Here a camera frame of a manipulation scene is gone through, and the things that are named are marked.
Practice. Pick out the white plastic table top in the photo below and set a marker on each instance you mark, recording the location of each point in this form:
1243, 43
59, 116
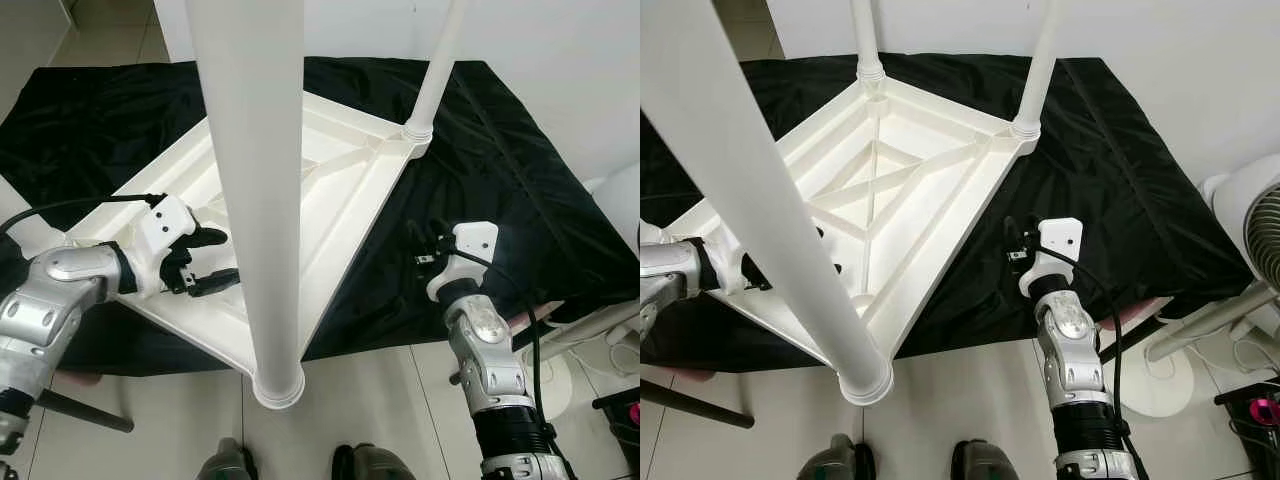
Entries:
345, 190
950, 200

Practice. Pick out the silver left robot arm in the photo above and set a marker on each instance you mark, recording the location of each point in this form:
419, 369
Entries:
50, 300
670, 270

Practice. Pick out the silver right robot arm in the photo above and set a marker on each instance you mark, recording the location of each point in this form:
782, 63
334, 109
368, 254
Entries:
1070, 340
490, 340

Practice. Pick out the pink table top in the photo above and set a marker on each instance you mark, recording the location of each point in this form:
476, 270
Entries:
1135, 312
525, 320

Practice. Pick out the black cloth table cover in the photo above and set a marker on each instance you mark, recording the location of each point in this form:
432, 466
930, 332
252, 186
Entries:
500, 150
1130, 150

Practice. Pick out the grey left robot foot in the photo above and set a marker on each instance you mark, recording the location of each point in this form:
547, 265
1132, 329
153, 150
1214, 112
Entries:
835, 465
225, 465

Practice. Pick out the grey robot foot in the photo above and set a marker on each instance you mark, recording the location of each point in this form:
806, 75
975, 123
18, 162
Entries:
225, 465
985, 462
375, 465
835, 465

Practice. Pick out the grey right robot foot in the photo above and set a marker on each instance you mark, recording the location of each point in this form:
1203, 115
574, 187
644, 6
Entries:
375, 465
985, 462

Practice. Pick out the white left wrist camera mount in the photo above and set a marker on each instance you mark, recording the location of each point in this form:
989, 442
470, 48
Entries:
160, 225
730, 268

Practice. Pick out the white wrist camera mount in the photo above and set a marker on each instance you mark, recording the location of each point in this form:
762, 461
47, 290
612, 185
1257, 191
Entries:
160, 225
470, 240
730, 268
1060, 238

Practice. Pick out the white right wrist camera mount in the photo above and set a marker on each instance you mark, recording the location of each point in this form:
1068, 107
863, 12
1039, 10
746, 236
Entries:
470, 240
1060, 238

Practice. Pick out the white pedestal fan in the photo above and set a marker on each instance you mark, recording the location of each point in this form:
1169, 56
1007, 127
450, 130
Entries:
560, 397
1150, 395

